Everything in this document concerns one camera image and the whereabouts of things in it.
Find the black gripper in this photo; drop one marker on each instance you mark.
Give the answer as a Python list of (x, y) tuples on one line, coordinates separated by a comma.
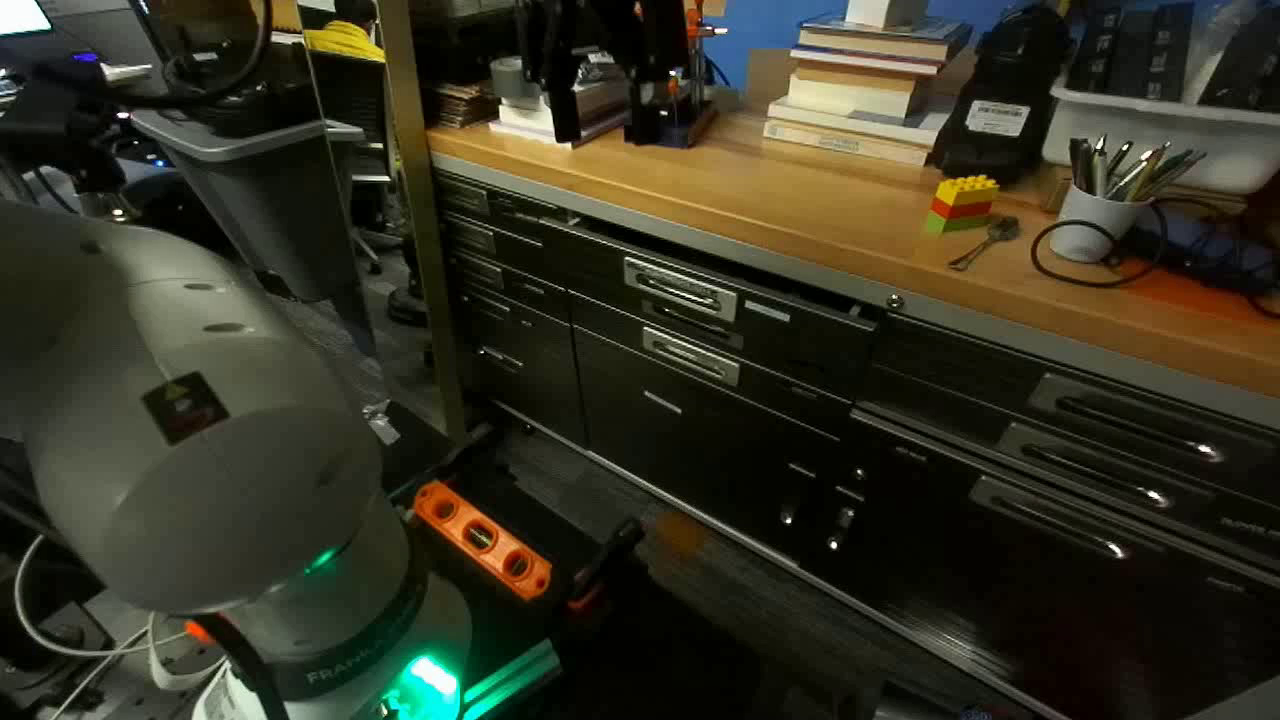
[(614, 16)]

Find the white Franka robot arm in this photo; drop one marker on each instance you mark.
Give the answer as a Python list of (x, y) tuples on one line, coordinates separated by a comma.
[(173, 400)]

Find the black tool drawer cabinet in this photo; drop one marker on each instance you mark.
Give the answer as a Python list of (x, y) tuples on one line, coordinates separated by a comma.
[(935, 534)]

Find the silver metal bowl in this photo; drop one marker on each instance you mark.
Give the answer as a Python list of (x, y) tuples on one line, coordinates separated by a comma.
[(513, 77)]

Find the white book stack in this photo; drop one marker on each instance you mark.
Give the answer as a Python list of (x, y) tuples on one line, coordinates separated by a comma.
[(513, 120)]

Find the brown folder stack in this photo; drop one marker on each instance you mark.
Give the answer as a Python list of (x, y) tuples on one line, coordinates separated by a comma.
[(460, 106)]

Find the tan book stack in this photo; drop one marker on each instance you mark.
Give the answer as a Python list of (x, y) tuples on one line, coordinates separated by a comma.
[(867, 82)]

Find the yellow object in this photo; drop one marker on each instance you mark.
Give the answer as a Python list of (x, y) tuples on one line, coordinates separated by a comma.
[(343, 43)]

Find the grey plastic bin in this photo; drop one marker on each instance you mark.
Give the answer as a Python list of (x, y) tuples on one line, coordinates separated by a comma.
[(254, 187)]

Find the yellow red green lego stack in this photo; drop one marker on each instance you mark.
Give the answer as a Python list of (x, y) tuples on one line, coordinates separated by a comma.
[(960, 202)]

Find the black device with white label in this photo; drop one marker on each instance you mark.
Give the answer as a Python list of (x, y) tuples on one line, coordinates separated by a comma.
[(1003, 100)]

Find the black spoon-shaped tool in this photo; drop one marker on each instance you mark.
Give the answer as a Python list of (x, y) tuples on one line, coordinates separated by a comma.
[(989, 238)]

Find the orange spirit level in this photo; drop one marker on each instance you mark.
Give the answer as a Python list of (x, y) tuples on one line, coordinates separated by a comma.
[(480, 537)]

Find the white cup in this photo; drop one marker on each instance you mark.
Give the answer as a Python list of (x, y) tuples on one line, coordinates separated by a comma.
[(1090, 226)]

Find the cup of pens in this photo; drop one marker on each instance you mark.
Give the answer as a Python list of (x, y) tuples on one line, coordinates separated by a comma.
[(1163, 164)]

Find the white plastic bin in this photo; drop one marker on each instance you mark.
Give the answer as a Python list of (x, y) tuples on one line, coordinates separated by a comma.
[(1174, 135)]

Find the computer monitor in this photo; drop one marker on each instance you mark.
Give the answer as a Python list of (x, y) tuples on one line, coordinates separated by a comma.
[(21, 16)]

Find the dark blue power tool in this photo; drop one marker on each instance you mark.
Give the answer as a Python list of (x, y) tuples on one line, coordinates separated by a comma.
[(1202, 252)]

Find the blue wall board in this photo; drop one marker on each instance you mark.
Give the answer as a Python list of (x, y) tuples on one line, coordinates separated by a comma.
[(765, 24)]

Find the tan metal post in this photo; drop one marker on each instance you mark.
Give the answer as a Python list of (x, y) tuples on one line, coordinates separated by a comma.
[(406, 202)]

